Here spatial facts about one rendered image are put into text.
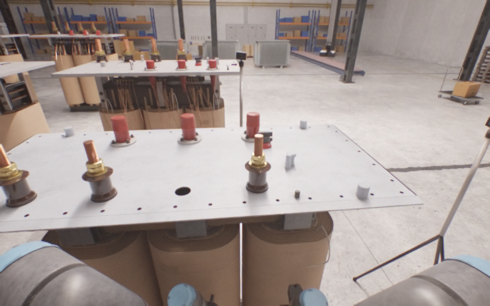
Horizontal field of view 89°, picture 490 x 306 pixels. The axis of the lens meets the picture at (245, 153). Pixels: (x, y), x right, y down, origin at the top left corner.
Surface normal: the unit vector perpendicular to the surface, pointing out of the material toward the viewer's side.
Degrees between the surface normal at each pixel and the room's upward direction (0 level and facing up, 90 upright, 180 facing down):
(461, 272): 13
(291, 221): 90
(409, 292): 35
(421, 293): 23
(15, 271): 18
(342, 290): 0
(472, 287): 5
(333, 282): 0
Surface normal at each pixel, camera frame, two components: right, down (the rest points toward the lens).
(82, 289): 0.51, -0.77
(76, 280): 0.35, -0.89
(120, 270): 0.60, 0.37
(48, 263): 0.12, -0.96
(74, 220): 0.03, -0.79
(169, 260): -0.14, 0.45
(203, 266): 0.11, 0.45
